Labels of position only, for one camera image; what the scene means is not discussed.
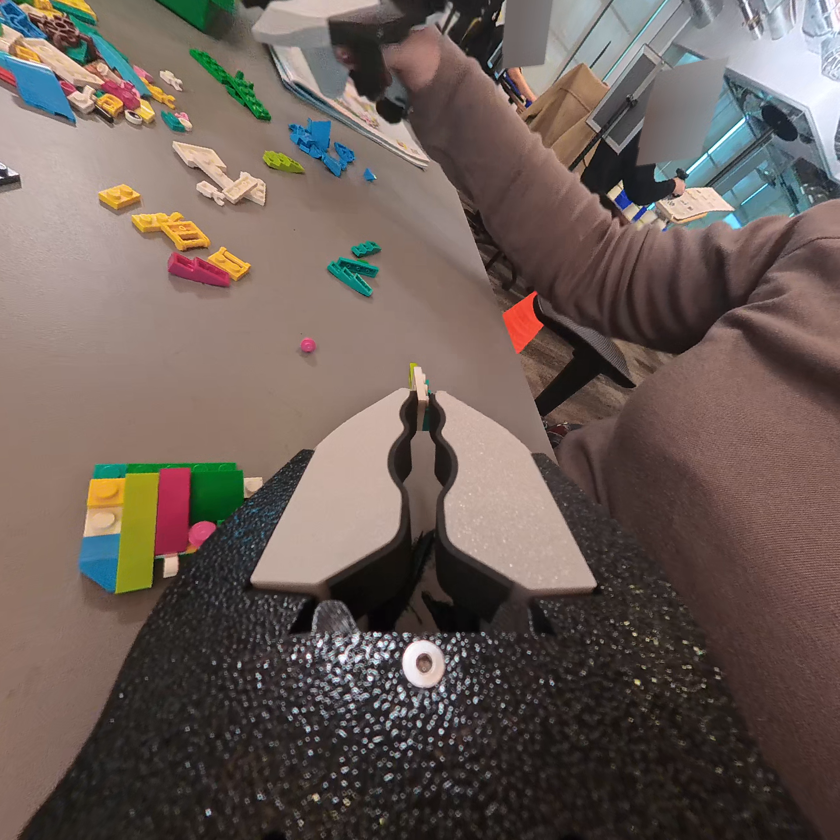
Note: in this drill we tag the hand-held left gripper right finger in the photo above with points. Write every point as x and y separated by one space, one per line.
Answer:
512 505

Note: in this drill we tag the lime lego piece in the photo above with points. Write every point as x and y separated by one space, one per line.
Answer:
283 161

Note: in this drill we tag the yellow lego frame piece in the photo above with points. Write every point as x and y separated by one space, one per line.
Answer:
185 234

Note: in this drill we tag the black chair armrest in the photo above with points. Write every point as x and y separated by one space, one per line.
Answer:
577 348

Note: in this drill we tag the yellow lego bracket plate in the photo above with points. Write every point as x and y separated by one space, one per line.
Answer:
229 262

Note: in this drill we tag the small yellow lego plate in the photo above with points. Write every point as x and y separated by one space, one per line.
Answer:
119 195

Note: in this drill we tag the green lego plates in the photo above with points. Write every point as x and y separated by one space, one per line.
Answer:
233 85

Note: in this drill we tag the paper booklet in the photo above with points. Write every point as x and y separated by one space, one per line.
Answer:
695 203

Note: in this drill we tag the teal lego wedge pieces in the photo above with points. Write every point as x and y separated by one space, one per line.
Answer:
354 266

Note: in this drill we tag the multicolour lego wing assembly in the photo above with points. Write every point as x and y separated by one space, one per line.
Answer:
157 518

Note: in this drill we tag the magenta lego slope brick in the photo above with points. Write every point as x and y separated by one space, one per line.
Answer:
197 269

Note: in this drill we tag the pile of mixed lego bricks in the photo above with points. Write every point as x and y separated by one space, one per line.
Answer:
59 59

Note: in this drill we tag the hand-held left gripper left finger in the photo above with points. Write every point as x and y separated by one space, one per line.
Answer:
341 499

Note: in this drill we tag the cluster of blue lego pieces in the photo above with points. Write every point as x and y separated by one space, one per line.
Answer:
321 145

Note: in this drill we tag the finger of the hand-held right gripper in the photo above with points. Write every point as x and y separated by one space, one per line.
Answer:
326 69
295 23

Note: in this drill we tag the lego instruction booklet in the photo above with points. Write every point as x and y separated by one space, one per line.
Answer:
348 105

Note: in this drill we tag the person's right hand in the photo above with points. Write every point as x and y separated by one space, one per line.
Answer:
417 62

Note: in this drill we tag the stack of green bins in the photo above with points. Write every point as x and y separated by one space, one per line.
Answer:
197 10

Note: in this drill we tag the narrow yellow lego plate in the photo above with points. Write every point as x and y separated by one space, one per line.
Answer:
148 222

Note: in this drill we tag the white lego plates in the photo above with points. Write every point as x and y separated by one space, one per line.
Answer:
220 174

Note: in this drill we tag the black lego wedge plate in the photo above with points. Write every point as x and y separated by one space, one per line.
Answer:
8 174

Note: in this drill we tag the beige coat on rack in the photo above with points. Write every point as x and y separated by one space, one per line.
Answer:
564 98

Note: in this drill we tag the person's right forearm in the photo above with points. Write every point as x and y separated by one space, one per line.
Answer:
590 229

